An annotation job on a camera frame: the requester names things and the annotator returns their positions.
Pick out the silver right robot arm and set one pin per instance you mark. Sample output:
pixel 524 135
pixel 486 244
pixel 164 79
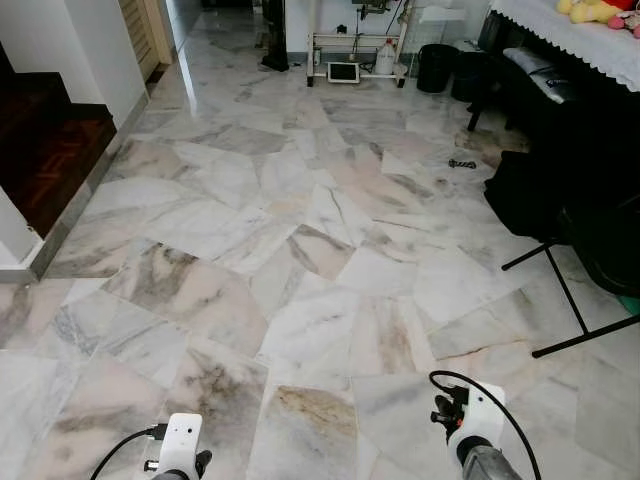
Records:
pixel 490 462

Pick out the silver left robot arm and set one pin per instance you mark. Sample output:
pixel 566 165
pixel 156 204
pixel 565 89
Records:
pixel 168 476

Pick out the black metal keyboard stand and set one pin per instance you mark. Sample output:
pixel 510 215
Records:
pixel 565 288

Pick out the green plastic item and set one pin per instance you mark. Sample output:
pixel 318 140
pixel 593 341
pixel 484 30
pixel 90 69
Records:
pixel 632 305

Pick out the black rounded chair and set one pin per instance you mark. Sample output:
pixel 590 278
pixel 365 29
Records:
pixel 610 250

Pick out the black fabric bag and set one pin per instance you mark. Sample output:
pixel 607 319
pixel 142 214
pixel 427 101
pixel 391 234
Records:
pixel 525 195

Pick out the small black floor item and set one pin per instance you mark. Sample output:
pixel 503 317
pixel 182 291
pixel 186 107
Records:
pixel 462 163

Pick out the black covered keyboard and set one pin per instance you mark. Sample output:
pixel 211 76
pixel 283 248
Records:
pixel 560 110

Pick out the black piano bench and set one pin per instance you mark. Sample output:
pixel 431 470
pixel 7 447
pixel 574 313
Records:
pixel 475 75

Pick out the black waste bin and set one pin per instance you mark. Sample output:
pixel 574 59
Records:
pixel 437 68

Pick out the dark wooden stairs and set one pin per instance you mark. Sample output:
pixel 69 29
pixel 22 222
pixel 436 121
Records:
pixel 55 150

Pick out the white framed tablet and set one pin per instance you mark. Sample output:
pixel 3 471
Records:
pixel 343 72

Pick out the white plastic jug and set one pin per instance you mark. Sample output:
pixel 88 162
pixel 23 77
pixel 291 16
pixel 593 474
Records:
pixel 386 60

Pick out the white metal rack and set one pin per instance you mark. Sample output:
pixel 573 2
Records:
pixel 350 38

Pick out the white lace tablecloth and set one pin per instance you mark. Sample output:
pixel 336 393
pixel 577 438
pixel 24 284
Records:
pixel 590 50

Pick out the black standing floor appliance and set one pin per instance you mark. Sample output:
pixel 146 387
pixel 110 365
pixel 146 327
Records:
pixel 275 45

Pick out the yellow plush toy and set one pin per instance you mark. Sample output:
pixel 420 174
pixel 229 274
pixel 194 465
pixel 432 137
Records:
pixel 590 12

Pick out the pink plush toy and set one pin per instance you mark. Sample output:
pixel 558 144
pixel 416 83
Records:
pixel 630 22

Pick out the light wooden door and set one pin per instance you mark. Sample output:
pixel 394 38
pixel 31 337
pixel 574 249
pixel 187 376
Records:
pixel 140 30

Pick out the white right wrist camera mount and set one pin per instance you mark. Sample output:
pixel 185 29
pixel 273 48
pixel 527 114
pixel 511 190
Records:
pixel 482 415

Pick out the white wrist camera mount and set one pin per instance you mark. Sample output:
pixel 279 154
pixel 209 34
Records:
pixel 180 440
pixel 482 415

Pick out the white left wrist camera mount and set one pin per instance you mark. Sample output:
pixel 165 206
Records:
pixel 180 440

